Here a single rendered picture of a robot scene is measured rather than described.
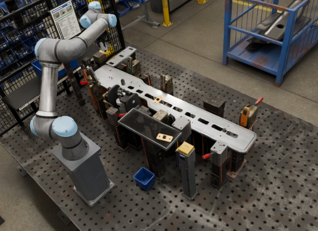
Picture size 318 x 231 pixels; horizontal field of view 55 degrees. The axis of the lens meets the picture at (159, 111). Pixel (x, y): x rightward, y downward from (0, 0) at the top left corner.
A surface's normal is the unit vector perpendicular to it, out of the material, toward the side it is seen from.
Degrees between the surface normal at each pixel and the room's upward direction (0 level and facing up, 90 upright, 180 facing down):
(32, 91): 0
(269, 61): 0
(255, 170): 0
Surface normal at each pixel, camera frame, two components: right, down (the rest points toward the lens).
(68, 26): 0.77, 0.38
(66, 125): 0.00, -0.69
